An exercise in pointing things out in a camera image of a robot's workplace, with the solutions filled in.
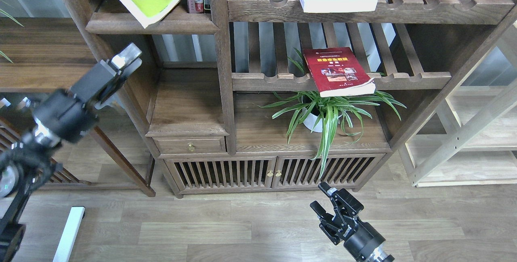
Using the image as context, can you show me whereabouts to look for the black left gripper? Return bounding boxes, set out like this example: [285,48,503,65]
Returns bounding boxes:
[33,43,142,144]

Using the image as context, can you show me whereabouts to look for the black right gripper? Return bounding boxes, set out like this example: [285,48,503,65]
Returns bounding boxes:
[310,182,395,262]

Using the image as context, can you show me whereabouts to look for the red cover book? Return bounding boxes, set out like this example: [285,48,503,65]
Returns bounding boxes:
[303,47,376,98]

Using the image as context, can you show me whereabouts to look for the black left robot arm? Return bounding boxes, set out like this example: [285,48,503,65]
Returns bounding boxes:
[0,43,142,262]

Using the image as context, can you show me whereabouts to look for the light wooden shelf rack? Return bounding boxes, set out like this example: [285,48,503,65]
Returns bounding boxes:
[399,23,517,187]

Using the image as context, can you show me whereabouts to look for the white plant pot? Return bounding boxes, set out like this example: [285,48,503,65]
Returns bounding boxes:
[303,96,342,133]

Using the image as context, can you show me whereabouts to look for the dark wooden side table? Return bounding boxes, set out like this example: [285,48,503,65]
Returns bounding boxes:
[1,17,156,197]

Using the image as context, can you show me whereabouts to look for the green spider plant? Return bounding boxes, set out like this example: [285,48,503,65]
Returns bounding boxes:
[267,49,404,173]

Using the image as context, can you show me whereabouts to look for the brass drawer knob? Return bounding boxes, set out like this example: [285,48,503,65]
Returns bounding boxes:
[187,143,195,152]

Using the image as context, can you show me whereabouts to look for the dark wooden bookshelf cabinet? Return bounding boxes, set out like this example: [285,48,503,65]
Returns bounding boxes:
[63,0,516,197]

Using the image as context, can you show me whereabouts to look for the green plant leaves at left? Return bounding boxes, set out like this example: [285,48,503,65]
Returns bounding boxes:
[0,0,25,63]

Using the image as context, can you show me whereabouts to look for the white metal post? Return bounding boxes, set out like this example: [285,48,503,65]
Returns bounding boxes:
[53,206,85,262]

